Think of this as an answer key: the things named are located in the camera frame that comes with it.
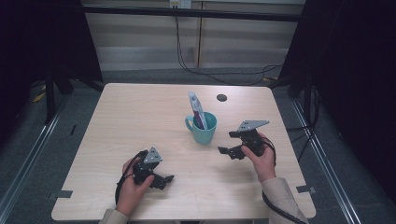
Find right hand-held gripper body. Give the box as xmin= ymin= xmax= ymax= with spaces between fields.
xmin=228 ymin=119 xmax=271 ymax=158

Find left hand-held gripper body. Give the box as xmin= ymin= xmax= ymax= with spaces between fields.
xmin=132 ymin=146 xmax=163 ymax=189

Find teal mug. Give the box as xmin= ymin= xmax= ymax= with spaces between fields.
xmin=184 ymin=111 xmax=219 ymax=146

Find white toothpaste tube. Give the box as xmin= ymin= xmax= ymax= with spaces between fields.
xmin=187 ymin=91 xmax=209 ymax=131

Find person's right hand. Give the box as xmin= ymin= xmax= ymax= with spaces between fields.
xmin=240 ymin=133 xmax=277 ymax=184

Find person's left hand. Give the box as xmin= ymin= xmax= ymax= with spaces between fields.
xmin=115 ymin=156 xmax=156 ymax=217

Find black metal stand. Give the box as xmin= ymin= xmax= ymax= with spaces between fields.
xmin=268 ymin=69 xmax=322 ymax=125
xmin=43 ymin=65 xmax=106 ymax=125

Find grey tape strip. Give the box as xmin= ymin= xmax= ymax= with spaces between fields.
xmin=295 ymin=185 xmax=318 ymax=195
xmin=48 ymin=189 xmax=74 ymax=201

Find dark curtain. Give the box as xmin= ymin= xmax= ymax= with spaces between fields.
xmin=0 ymin=0 xmax=105 ymax=147
xmin=277 ymin=0 xmax=396 ymax=198

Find yellow floor scrap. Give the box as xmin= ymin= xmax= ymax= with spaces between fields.
xmin=31 ymin=91 xmax=47 ymax=104

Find black horizontal bar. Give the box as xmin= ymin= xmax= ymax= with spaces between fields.
xmin=81 ymin=4 xmax=305 ymax=23

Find right hand-held gripper black cable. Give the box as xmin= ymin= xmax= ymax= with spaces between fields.
xmin=261 ymin=135 xmax=308 ymax=224

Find hand-held gripper black cable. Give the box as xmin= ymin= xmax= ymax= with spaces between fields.
xmin=114 ymin=150 xmax=148 ymax=206
xmin=261 ymin=135 xmax=308 ymax=224

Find left hand-held gripper black cable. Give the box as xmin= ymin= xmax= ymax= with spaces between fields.
xmin=114 ymin=150 xmax=148 ymax=206

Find black floor cables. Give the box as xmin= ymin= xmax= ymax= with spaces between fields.
xmin=285 ymin=87 xmax=322 ymax=163

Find metal floor rail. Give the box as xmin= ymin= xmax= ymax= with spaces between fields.
xmin=290 ymin=98 xmax=362 ymax=224
xmin=0 ymin=92 xmax=70 ymax=217

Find black wall cable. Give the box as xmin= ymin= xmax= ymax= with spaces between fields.
xmin=174 ymin=15 xmax=285 ymax=87

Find white wall socket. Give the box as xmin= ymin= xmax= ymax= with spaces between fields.
xmin=168 ymin=0 xmax=192 ymax=9

